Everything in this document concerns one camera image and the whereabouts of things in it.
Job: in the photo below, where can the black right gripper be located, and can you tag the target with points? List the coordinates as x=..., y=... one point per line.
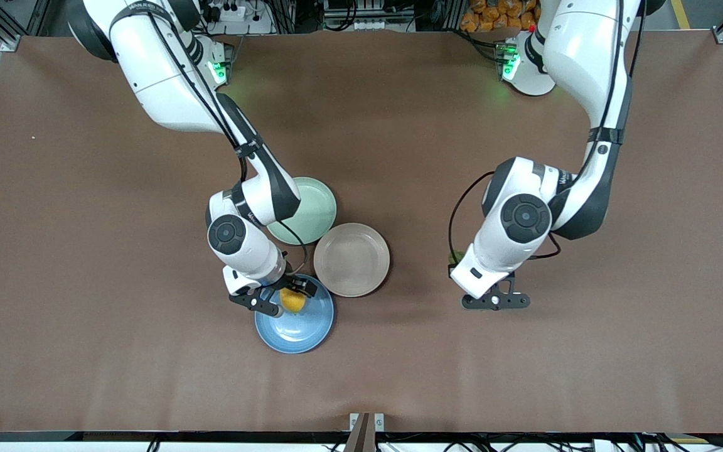
x=294, y=284

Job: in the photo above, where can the green lettuce leaf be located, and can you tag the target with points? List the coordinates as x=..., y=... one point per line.
x=457, y=257

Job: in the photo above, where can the yellow lemon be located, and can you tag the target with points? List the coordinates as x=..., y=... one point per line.
x=292, y=303

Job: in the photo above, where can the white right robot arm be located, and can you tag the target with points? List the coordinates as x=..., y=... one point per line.
x=160, y=69

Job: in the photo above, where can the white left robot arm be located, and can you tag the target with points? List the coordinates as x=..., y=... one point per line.
x=581, y=56

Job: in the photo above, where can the blue round plate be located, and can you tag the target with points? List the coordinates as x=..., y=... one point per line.
x=299, y=333

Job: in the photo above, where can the beige round plate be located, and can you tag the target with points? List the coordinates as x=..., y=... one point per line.
x=352, y=260

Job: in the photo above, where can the pale green round plate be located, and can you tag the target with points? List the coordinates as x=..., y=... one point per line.
x=314, y=207

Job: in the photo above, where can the brown table cover mat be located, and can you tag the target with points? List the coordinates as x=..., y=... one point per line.
x=524, y=376

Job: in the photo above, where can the orange packaged items pile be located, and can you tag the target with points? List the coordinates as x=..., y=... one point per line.
x=487, y=16

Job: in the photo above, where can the metal electronics rack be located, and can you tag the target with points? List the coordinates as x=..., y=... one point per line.
x=371, y=24

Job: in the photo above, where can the white power strip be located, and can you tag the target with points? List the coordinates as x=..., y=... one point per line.
x=236, y=11

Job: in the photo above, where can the metal clamp bracket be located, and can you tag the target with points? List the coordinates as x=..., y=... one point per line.
x=361, y=436

